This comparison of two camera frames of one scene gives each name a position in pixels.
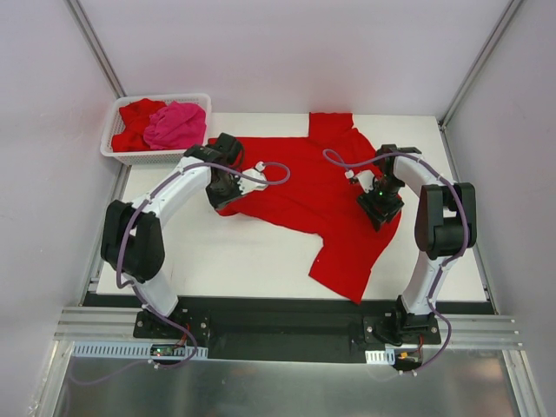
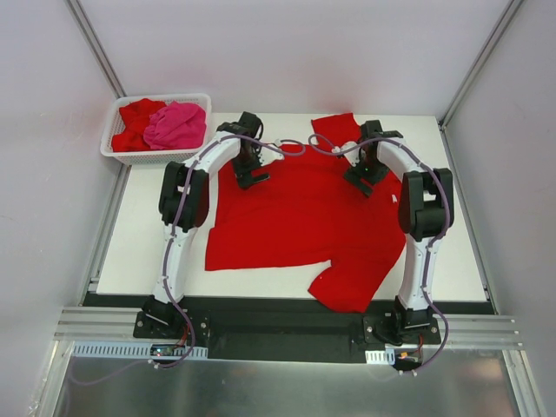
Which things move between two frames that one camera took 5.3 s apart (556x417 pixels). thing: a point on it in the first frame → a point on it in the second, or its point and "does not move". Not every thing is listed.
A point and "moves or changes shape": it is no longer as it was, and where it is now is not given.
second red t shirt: (135, 115) does not move
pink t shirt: (177, 125) does not move
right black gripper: (380, 211) → (361, 181)
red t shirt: (307, 187) moves or changes shape
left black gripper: (227, 200) → (250, 178)
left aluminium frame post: (94, 43) does not move
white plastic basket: (156, 129) does not move
